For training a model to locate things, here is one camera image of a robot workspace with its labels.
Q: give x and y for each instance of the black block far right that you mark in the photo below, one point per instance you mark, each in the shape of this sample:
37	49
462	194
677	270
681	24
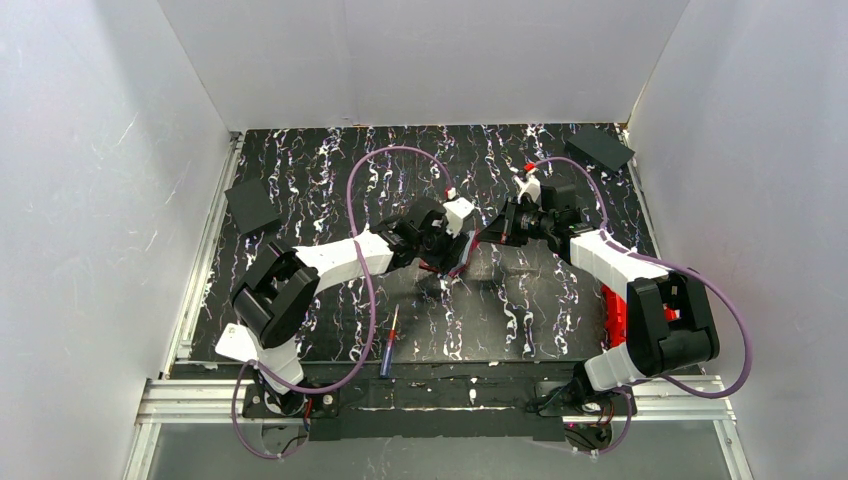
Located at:
591	144

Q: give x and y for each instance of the aluminium front rail frame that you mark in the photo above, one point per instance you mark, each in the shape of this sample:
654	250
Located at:
465	427

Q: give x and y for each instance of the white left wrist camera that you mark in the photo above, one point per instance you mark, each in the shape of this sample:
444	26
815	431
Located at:
457	211

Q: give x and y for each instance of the black block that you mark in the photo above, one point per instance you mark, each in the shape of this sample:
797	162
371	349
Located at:
251	207
591	144

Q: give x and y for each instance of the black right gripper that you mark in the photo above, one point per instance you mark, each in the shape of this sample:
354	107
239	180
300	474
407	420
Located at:
502	225

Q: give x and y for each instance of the red plastic bin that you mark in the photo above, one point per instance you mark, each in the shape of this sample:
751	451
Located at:
615	318

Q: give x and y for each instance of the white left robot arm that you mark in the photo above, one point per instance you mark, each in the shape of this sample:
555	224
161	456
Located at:
274	294

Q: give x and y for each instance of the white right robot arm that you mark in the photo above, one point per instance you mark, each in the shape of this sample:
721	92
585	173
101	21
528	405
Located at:
691	340

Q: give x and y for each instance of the aluminium left side rail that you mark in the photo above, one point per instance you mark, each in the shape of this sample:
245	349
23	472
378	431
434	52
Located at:
180	345

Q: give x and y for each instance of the black block far left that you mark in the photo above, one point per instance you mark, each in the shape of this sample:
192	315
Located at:
251	207

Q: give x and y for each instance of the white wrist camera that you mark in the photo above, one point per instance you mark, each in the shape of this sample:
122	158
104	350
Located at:
528	185
457	211

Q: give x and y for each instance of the white card near left base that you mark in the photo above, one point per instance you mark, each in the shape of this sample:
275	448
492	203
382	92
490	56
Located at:
237	342

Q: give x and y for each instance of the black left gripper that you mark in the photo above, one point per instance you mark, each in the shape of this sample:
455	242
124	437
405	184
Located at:
448	249

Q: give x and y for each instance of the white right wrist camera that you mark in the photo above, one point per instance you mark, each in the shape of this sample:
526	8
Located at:
528	185

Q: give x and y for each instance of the blue red screwdriver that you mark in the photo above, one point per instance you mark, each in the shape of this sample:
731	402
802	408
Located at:
386	361

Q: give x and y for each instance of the red leather card holder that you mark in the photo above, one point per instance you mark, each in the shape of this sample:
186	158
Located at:
445	254

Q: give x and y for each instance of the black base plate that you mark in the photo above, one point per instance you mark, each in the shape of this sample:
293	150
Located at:
556	399
261	402

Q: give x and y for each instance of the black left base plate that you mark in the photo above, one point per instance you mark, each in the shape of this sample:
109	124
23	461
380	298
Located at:
261	402

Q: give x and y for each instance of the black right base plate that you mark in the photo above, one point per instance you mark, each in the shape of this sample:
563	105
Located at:
556	399

